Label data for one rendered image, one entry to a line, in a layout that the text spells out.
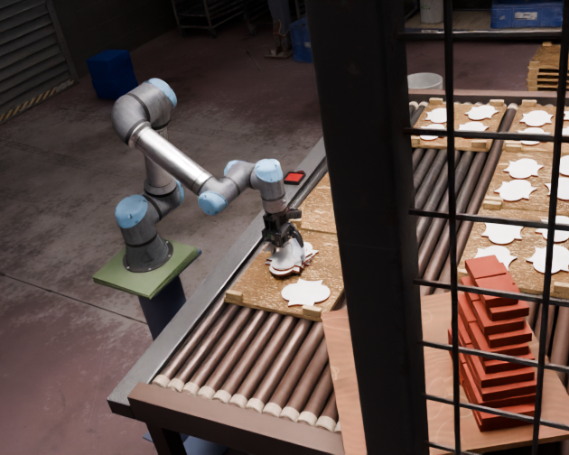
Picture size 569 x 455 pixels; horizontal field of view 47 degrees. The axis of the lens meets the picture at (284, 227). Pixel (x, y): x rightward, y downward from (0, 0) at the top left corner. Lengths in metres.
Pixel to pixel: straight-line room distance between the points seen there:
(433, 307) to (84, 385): 2.08
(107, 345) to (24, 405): 0.49
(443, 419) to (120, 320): 2.48
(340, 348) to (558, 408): 0.52
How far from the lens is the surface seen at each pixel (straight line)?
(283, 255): 2.15
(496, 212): 2.35
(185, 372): 1.92
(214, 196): 1.92
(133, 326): 3.65
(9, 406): 3.53
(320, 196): 2.51
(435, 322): 1.75
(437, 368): 1.63
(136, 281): 2.37
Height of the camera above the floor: 2.21
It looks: 33 degrees down
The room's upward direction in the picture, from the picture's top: 11 degrees counter-clockwise
